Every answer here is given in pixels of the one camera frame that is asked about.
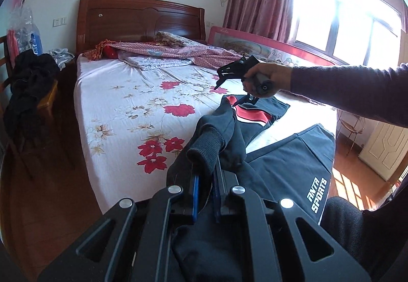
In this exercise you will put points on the person's right forearm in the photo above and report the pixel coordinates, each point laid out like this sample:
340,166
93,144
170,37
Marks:
350,90

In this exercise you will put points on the person's leg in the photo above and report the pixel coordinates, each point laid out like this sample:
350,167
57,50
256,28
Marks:
353,231

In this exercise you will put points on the wall outlet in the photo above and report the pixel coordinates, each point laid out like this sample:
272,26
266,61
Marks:
60,21

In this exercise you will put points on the pink dotted quilt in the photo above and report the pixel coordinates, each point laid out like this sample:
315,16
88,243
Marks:
204,54

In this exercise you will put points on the dark navy sports pants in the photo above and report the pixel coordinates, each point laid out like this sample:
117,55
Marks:
280,170

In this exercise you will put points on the pink bed guard rail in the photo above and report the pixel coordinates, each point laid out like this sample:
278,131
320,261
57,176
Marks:
255,44

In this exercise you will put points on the wooden headboard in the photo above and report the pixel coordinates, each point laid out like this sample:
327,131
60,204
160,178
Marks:
140,18

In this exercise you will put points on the window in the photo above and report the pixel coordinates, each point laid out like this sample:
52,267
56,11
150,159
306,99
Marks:
347,23

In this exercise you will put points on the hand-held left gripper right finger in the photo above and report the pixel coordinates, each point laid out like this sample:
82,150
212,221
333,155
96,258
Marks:
218,194

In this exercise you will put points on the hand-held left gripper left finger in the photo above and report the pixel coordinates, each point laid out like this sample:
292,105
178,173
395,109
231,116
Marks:
195,200

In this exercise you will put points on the bed with floral sheet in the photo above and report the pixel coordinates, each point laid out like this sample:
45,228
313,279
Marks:
127,116

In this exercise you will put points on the floral pillow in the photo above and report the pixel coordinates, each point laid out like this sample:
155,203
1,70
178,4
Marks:
172,39

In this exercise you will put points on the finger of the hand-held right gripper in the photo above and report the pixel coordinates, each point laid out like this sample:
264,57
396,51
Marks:
231,70
247,100

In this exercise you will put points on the crumpled grey white cloth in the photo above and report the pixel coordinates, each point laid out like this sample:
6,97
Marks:
62,57

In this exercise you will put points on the white door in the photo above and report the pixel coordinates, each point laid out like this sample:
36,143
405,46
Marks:
381,148

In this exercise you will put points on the black clothing pile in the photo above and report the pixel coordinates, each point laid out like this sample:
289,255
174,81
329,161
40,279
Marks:
28,87

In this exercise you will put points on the wooden chair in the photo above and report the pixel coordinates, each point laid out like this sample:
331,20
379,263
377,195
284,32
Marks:
47,100

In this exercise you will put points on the orange fringed cloth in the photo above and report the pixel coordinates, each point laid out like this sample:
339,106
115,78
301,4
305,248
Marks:
97,50

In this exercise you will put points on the person's right hand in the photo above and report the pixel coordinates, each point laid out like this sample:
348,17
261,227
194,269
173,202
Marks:
277,77

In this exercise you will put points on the clear plastic bag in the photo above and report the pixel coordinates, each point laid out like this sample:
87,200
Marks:
24,30

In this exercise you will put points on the dark nightstand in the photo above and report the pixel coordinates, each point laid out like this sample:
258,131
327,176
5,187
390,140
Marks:
67,84

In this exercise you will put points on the folded pale floral sheet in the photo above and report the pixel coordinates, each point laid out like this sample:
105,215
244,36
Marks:
156,62

